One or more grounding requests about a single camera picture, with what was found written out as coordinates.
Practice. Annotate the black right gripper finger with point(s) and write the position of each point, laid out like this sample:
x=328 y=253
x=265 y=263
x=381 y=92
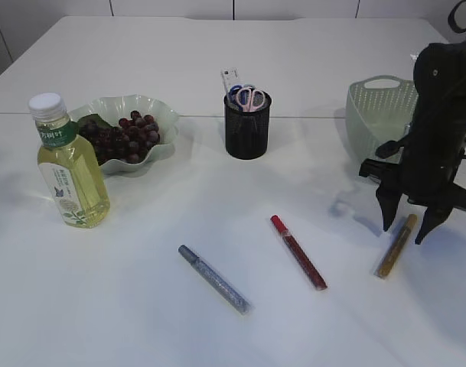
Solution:
x=388 y=199
x=433 y=217

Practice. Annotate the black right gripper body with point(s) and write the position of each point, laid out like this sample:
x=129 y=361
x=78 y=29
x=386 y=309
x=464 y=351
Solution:
x=425 y=173

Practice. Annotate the gold glitter pen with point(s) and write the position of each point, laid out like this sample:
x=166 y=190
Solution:
x=394 y=251

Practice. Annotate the red glitter pen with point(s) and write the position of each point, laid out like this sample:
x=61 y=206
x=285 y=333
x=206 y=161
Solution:
x=298 y=253

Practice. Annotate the pink scissors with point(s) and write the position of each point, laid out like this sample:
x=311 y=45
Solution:
x=250 y=100

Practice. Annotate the blue scissors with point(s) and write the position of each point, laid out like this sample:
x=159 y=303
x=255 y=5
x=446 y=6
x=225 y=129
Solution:
x=236 y=88

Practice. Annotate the clear plastic ruler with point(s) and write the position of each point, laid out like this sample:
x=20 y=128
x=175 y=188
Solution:
x=230 y=78

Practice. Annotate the grey glitter pen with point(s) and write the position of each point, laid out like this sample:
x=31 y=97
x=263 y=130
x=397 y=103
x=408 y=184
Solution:
x=215 y=280

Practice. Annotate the purple grape bunch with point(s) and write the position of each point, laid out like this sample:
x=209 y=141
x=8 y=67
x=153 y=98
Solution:
x=129 y=141

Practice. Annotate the green tea bottle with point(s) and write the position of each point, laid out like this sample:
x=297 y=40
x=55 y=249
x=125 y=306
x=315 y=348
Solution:
x=68 y=164

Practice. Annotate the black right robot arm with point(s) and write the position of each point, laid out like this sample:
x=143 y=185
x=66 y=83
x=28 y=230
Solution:
x=439 y=76

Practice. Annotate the green woven plastic basket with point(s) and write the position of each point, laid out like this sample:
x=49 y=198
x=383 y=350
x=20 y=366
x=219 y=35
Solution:
x=377 y=110

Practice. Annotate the black mesh pen holder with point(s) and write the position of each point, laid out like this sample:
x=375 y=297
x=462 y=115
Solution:
x=247 y=133

